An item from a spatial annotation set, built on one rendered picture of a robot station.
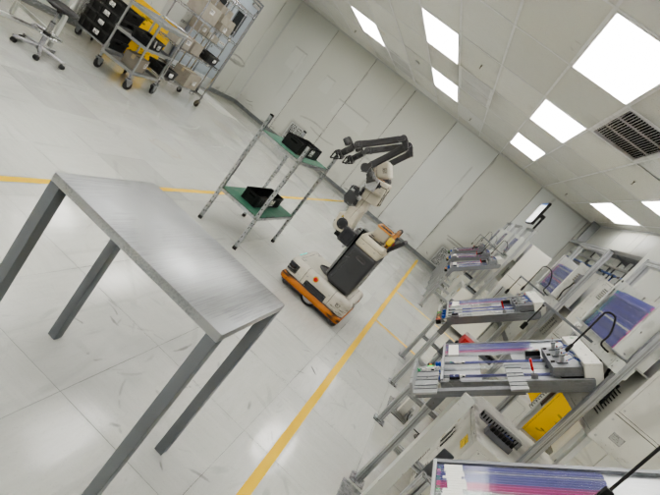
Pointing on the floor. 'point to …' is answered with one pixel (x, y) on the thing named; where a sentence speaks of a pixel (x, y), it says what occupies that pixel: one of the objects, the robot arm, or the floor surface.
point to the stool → (47, 31)
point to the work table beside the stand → (164, 255)
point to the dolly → (110, 12)
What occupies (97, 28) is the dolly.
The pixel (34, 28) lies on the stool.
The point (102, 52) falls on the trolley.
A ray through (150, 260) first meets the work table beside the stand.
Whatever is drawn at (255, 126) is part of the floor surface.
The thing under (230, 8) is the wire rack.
